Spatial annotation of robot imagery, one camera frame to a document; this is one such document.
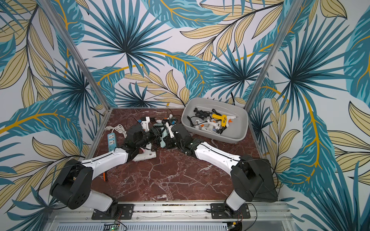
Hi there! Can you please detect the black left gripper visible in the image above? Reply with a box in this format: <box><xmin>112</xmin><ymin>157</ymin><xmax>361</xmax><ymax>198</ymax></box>
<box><xmin>136</xmin><ymin>125</ymin><xmax>167</xmax><ymax>148</ymax></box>

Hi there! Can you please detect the mint green large glue gun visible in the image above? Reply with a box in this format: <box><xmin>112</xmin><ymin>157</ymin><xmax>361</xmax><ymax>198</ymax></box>
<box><xmin>153</xmin><ymin>123</ymin><xmax>169</xmax><ymax>148</ymax></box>

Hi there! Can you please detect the white orange-trigger glue gun front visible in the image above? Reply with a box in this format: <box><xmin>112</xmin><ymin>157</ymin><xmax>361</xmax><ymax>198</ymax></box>
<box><xmin>194</xmin><ymin>120</ymin><xmax>208</xmax><ymax>130</ymax></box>

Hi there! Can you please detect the yellow glue gun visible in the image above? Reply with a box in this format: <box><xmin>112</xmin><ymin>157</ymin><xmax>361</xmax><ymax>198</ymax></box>
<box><xmin>212</xmin><ymin>114</ymin><xmax>227</xmax><ymax>127</ymax></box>

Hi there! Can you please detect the white small glue gun pair-left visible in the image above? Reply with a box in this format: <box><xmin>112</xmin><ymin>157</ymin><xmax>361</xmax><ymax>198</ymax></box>
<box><xmin>226</xmin><ymin>116</ymin><xmax>237</xmax><ymax>125</ymax></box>

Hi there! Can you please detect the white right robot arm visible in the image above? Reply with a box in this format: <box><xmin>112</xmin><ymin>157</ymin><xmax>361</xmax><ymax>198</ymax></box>
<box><xmin>170</xmin><ymin>124</ymin><xmax>278</xmax><ymax>214</ymax></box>

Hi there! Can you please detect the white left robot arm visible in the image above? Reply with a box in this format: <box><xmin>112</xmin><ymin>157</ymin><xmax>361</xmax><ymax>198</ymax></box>
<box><xmin>50</xmin><ymin>124</ymin><xmax>161</xmax><ymax>213</ymax></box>

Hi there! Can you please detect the large white pink-tip glue gun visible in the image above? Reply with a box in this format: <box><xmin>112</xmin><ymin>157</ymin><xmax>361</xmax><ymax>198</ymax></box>
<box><xmin>133</xmin><ymin>143</ymin><xmax>157</xmax><ymax>162</ymax></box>

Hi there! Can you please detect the grey plastic storage box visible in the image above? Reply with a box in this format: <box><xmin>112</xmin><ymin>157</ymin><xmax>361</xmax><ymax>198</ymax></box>
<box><xmin>181</xmin><ymin>98</ymin><xmax>249</xmax><ymax>143</ymax></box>

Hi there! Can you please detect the blue white power strip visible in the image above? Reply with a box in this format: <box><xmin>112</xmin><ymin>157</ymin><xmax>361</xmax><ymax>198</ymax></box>
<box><xmin>107</xmin><ymin>133</ymin><xmax>117</xmax><ymax>152</ymax></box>

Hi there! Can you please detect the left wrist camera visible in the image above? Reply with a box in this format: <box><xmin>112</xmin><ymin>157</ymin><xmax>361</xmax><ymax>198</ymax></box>
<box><xmin>141</xmin><ymin>116</ymin><xmax>150</xmax><ymax>132</ymax></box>

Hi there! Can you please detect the white coiled power cable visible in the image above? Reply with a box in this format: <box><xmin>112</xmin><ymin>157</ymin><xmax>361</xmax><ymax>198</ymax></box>
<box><xmin>103</xmin><ymin>124</ymin><xmax>128</xmax><ymax>139</ymax></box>

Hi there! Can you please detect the aluminium front rail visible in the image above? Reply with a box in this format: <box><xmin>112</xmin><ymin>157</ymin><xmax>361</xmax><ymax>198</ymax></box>
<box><xmin>44</xmin><ymin>200</ymin><xmax>298</xmax><ymax>231</ymax></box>

